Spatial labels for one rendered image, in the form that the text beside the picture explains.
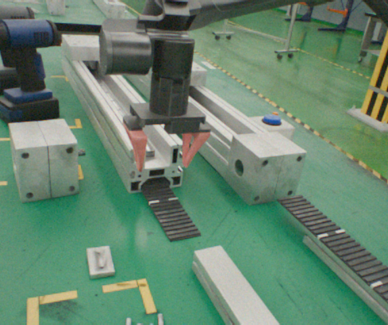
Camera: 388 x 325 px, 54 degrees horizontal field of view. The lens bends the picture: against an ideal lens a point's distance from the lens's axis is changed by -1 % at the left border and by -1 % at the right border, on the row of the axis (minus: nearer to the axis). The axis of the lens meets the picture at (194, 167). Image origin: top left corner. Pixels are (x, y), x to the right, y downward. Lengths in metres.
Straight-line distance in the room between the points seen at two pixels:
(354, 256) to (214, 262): 0.19
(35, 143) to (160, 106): 0.20
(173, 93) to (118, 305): 0.28
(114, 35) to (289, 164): 0.36
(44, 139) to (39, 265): 0.20
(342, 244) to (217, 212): 0.20
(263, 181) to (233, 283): 0.24
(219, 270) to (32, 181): 0.32
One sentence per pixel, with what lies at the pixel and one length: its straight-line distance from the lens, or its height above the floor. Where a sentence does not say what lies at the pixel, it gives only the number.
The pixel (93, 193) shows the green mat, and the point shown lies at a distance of 0.67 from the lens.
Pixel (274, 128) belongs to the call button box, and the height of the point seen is 0.84.
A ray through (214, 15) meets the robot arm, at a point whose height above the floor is 1.07.
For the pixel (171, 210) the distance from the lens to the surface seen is 0.62.
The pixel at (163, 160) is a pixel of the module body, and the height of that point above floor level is 0.82.
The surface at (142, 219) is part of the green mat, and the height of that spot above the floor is 0.78.
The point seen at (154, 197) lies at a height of 0.79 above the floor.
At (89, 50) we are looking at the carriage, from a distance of 1.15.
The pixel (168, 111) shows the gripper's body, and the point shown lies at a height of 0.95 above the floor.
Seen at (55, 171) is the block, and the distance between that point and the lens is 0.64.
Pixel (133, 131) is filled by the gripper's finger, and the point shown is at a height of 0.92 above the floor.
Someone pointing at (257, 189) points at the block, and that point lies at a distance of 0.66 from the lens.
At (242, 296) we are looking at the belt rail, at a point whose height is 0.81.
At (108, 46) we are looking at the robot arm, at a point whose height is 1.04.
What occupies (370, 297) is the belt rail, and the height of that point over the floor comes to 0.79.
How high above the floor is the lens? 1.14
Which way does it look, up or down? 28 degrees down
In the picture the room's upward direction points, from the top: 7 degrees clockwise
